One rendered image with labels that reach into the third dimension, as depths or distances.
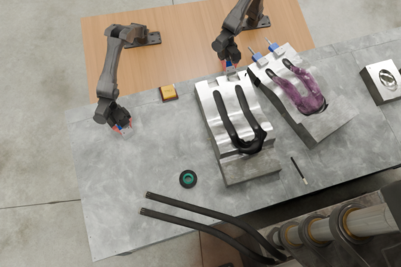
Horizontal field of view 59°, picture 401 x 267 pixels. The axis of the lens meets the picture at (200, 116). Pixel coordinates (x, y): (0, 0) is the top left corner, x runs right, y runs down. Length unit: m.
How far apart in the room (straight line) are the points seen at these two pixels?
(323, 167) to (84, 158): 1.10
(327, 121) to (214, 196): 0.62
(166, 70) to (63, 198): 1.17
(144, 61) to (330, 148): 1.01
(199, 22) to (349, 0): 1.78
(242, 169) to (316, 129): 0.38
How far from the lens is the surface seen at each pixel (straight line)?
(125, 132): 1.65
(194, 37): 1.93
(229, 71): 1.78
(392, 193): 0.66
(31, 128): 2.75
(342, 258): 1.21
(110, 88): 1.47
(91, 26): 2.02
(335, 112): 1.76
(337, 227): 0.94
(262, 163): 1.63
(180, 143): 1.67
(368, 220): 0.85
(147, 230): 1.61
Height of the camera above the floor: 2.40
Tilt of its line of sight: 68 degrees down
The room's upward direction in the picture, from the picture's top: 8 degrees clockwise
